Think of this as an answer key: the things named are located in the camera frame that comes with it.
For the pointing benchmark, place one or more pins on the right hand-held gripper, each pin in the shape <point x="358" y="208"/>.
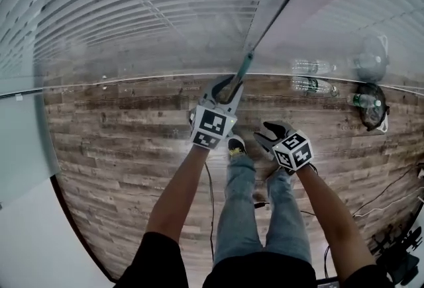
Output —
<point x="295" y="151"/>

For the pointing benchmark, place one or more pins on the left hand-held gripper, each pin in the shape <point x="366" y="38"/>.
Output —
<point x="212" y="124"/>

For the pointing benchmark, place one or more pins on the silver pole with teal grip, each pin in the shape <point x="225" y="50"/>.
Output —
<point x="245" y="66"/>

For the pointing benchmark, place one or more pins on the person's right forearm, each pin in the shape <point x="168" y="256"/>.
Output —
<point x="331" y="214"/>

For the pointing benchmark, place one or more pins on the person's left forearm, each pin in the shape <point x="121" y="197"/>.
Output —
<point x="179" y="194"/>

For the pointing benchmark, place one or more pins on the person's left shoe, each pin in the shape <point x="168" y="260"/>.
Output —
<point x="236" y="146"/>

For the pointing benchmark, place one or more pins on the clear green-label water bottle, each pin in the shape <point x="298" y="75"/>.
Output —
<point x="364" y="100"/>
<point x="311" y="85"/>

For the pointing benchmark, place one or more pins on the person's grey trousers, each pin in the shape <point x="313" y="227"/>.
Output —
<point x="238" y="214"/>

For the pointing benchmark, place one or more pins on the dark translucent plastic bag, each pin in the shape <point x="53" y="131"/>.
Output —
<point x="372" y="118"/>

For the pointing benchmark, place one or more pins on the person's black shirt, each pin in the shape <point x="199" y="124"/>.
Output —
<point x="258" y="270"/>

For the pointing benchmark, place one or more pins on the black office chair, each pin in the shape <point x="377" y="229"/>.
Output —
<point x="407" y="260"/>

